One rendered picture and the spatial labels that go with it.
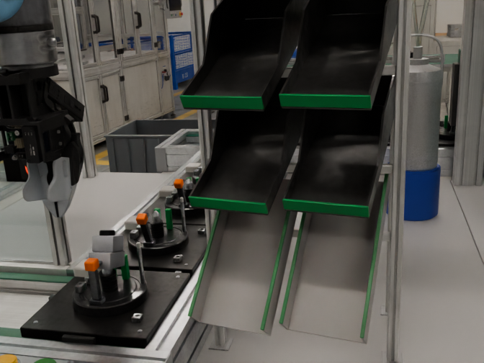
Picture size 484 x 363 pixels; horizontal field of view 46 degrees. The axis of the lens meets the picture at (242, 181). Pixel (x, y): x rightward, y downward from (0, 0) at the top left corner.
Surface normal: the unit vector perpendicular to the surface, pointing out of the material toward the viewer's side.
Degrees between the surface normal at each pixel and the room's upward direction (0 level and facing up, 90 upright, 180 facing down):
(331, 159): 25
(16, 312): 0
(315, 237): 45
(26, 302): 0
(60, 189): 93
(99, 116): 90
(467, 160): 90
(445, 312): 0
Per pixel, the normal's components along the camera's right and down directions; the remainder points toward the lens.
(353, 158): -0.21, -0.73
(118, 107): 0.94, 0.06
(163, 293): -0.05, -0.95
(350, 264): -0.31, -0.46
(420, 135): -0.07, 0.31
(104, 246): -0.23, -0.04
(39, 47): 0.75, 0.16
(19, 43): 0.20, 0.29
